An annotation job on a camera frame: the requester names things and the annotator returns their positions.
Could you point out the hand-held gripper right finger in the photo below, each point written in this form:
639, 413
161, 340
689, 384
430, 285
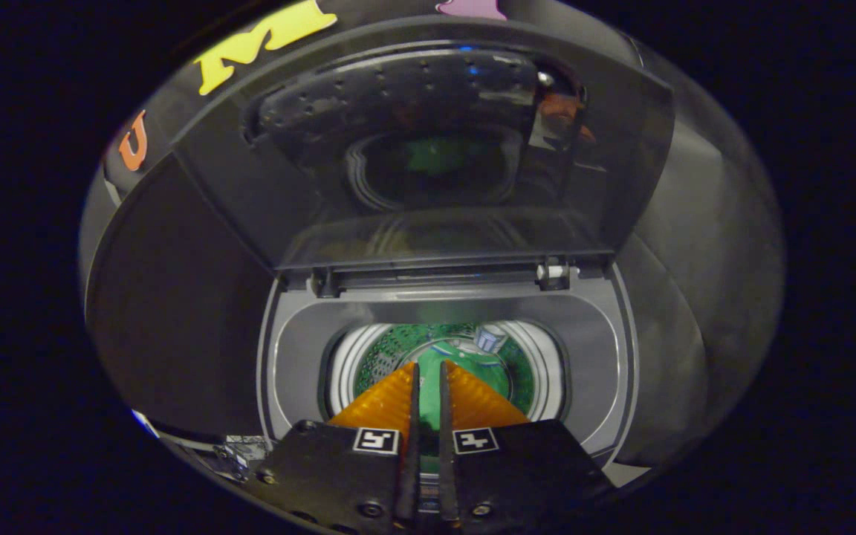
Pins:
446, 475

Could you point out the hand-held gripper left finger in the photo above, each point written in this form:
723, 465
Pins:
409, 475

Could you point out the green polo shirt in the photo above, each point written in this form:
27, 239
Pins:
465, 368

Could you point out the dark washing machine lid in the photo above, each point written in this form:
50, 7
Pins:
250, 186

